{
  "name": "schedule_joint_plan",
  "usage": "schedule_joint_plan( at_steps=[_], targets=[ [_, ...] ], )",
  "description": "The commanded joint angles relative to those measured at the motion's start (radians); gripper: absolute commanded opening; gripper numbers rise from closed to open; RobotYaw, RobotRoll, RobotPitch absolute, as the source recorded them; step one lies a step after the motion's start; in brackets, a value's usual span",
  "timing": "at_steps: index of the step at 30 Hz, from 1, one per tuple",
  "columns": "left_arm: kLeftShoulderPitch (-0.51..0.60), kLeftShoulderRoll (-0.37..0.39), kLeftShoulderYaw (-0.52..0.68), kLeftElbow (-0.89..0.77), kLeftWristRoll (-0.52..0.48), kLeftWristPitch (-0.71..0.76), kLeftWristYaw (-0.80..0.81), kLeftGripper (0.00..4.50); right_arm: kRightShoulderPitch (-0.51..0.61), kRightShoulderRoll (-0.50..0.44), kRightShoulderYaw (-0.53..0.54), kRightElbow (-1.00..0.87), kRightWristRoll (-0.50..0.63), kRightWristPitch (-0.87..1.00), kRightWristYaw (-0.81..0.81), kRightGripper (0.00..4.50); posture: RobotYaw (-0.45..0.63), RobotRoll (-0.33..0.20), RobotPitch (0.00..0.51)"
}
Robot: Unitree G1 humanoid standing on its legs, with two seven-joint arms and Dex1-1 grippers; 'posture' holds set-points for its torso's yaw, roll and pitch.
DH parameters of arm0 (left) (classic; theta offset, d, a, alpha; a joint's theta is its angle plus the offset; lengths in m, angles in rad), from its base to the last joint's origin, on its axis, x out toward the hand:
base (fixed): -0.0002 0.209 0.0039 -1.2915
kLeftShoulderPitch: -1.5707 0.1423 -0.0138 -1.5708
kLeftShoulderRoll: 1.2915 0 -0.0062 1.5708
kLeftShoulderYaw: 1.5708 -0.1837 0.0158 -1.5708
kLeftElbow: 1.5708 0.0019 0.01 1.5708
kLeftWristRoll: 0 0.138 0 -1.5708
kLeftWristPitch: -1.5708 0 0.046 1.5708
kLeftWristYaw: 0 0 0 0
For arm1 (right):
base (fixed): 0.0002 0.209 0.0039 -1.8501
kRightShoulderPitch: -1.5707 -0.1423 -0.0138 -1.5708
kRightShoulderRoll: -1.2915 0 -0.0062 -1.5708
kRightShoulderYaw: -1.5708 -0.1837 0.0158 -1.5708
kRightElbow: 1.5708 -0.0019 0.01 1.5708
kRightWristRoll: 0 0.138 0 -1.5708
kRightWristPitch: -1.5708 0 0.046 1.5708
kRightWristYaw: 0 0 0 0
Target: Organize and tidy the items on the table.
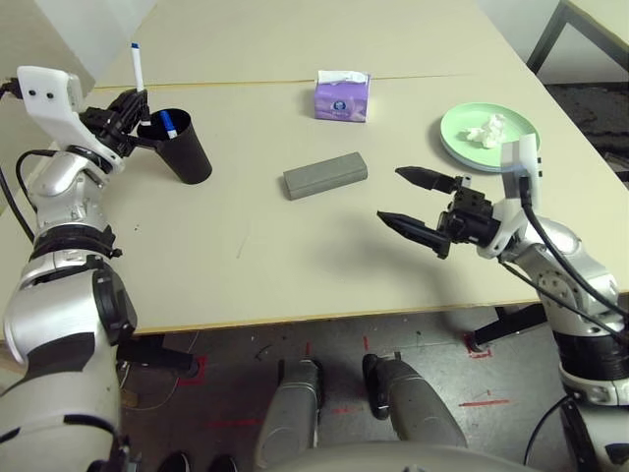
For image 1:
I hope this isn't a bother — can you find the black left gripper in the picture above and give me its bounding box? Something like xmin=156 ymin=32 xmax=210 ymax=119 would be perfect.
xmin=78 ymin=88 xmax=163 ymax=158

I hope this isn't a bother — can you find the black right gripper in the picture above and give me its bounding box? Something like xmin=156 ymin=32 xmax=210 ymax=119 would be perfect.
xmin=376 ymin=166 xmax=500 ymax=261

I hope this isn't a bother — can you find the thin white marker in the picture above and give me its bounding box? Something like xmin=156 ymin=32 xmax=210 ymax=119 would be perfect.
xmin=130 ymin=42 xmax=150 ymax=125

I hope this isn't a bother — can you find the green plate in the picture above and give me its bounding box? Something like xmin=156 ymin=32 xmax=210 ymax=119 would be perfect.
xmin=439 ymin=101 xmax=542 ymax=168

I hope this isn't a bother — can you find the white tissue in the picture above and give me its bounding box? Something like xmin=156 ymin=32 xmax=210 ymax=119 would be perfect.
xmin=456 ymin=113 xmax=509 ymax=148

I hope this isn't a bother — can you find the grey glasses case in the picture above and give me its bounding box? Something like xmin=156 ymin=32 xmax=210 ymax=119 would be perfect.
xmin=282 ymin=151 xmax=369 ymax=202

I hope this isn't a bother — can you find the black plastic cup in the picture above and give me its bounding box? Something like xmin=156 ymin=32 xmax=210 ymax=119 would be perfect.
xmin=136 ymin=109 xmax=213 ymax=186

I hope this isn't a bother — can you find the purple tissue pack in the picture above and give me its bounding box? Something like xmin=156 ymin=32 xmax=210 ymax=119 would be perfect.
xmin=314 ymin=69 xmax=372 ymax=124

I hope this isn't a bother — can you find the black table foot bar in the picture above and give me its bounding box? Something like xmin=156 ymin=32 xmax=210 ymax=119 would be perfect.
xmin=474 ymin=302 xmax=549 ymax=345
xmin=116 ymin=333 xmax=202 ymax=374

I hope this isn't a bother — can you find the grey right robot leg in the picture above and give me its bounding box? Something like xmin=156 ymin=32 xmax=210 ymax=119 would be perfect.
xmin=362 ymin=352 xmax=468 ymax=448

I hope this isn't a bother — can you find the grey robot leg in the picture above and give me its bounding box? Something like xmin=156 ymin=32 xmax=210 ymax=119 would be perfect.
xmin=362 ymin=352 xmax=468 ymax=448
xmin=255 ymin=357 xmax=325 ymax=463

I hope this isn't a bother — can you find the grey left robot leg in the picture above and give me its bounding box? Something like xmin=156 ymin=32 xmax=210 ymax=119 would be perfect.
xmin=255 ymin=357 xmax=325 ymax=463

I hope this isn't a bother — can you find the grey robot torso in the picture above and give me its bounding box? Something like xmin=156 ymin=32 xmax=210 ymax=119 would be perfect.
xmin=235 ymin=440 xmax=532 ymax=472

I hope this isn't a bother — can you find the black shoe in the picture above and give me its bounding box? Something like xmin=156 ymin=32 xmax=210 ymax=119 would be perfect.
xmin=205 ymin=452 xmax=240 ymax=472
xmin=156 ymin=449 xmax=193 ymax=472

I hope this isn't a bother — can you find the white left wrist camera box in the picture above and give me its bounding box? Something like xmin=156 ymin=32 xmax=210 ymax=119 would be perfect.
xmin=16 ymin=65 xmax=124 ymax=173

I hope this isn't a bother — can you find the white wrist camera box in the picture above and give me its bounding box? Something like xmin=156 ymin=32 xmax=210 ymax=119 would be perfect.
xmin=16 ymin=65 xmax=124 ymax=173
xmin=477 ymin=133 xmax=543 ymax=260

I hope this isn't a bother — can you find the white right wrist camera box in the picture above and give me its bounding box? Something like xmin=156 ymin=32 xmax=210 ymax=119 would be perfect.
xmin=477 ymin=133 xmax=543 ymax=260

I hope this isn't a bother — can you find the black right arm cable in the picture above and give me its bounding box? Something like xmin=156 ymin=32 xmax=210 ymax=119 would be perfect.
xmin=495 ymin=176 xmax=629 ymax=472

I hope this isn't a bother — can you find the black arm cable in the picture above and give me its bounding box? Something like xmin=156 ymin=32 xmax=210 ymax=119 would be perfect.
xmin=0 ymin=78 xmax=55 ymax=245
xmin=495 ymin=176 xmax=629 ymax=472

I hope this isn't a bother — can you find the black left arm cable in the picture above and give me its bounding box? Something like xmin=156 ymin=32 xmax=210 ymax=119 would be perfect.
xmin=0 ymin=78 xmax=55 ymax=245

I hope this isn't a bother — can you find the beige table with black frame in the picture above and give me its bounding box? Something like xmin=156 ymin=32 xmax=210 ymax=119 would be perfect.
xmin=526 ymin=0 xmax=629 ymax=75

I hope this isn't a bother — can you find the thin white floor cable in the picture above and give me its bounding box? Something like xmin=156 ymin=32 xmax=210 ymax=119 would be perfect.
xmin=117 ymin=331 xmax=200 ymax=412

